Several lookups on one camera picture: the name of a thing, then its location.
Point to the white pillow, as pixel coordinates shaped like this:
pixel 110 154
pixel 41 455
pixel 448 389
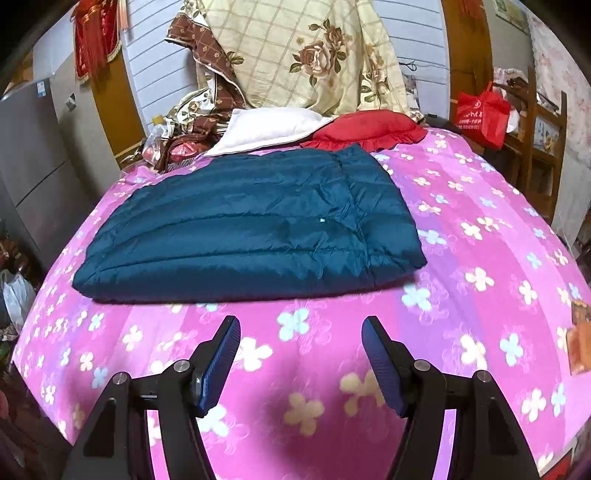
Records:
pixel 258 131

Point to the red tasselled hanging decoration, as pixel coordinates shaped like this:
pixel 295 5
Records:
pixel 94 37

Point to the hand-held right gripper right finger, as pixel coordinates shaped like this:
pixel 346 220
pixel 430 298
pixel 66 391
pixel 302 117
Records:
pixel 381 360

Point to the brown floral blanket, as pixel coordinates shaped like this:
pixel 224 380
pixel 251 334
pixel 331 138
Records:
pixel 203 115

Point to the white wall switch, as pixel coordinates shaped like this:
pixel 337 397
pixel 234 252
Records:
pixel 70 102

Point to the grey refrigerator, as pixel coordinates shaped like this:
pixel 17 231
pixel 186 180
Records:
pixel 37 175

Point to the orange patterned cloth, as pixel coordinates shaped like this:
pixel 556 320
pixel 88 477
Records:
pixel 579 341

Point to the wall picture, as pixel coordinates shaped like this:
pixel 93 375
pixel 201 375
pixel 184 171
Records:
pixel 510 14

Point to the pale floral curtain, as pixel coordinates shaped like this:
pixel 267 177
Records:
pixel 563 83

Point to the cream floral quilt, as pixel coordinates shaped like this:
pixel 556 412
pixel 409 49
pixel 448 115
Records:
pixel 147 55

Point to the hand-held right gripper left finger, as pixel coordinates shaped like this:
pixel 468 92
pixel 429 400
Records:
pixel 221 360

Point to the cream rose-print quilt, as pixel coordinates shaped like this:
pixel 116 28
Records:
pixel 286 46

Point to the white plastic bag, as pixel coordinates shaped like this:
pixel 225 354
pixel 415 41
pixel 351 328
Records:
pixel 18 295

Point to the red ruffled pillow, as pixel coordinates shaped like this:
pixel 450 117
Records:
pixel 369 129

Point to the pink floral bed sheet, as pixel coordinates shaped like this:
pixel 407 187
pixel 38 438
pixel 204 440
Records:
pixel 461 230

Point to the wooden chair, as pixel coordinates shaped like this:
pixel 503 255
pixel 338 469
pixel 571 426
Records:
pixel 561 138

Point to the teal puffer jacket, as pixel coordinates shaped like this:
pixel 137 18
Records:
pixel 240 230

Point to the red shiny packet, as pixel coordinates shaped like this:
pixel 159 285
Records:
pixel 184 150

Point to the red shopping bag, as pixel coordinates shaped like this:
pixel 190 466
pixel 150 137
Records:
pixel 480 117

